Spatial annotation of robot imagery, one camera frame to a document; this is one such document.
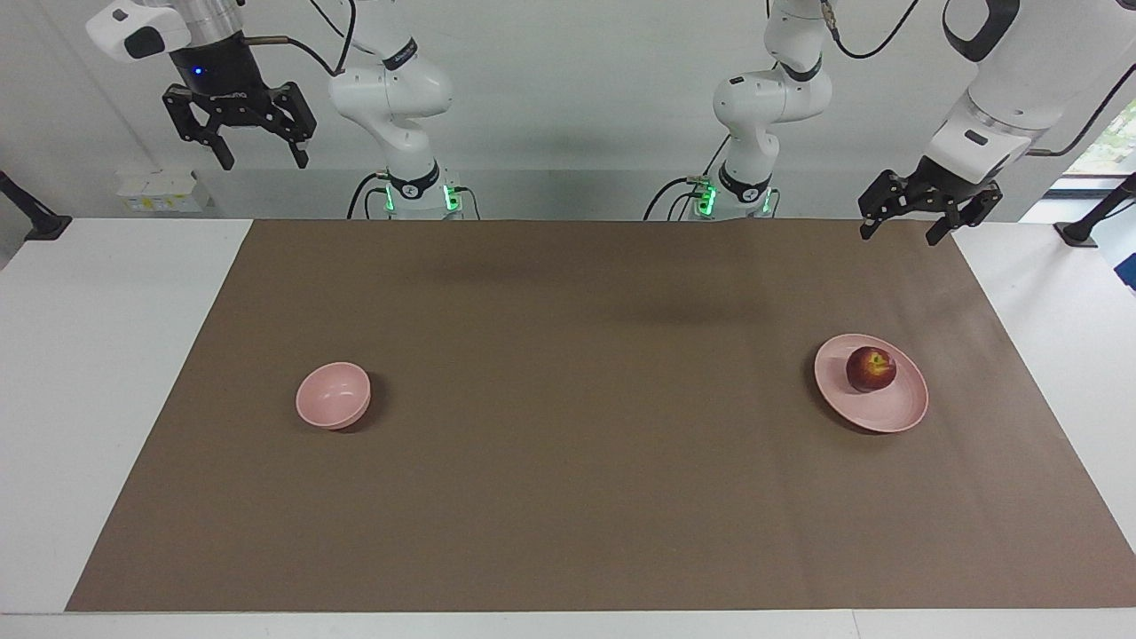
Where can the pink plate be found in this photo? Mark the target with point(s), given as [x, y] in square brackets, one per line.
[887, 408]

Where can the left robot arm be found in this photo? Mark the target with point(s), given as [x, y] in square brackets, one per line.
[1012, 80]

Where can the red apple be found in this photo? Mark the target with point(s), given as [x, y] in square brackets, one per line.
[870, 370]

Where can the blue object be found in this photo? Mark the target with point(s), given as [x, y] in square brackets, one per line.
[1127, 271]

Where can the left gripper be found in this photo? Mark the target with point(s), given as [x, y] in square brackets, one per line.
[950, 182]

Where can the pink bowl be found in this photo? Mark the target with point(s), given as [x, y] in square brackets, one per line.
[330, 395]

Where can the black stand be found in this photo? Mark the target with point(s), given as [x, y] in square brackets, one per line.
[40, 222]
[1096, 217]

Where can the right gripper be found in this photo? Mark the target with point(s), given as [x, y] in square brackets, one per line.
[217, 71]

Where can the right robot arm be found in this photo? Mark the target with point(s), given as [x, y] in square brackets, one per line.
[404, 98]

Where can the small white box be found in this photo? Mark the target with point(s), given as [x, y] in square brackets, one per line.
[160, 191]

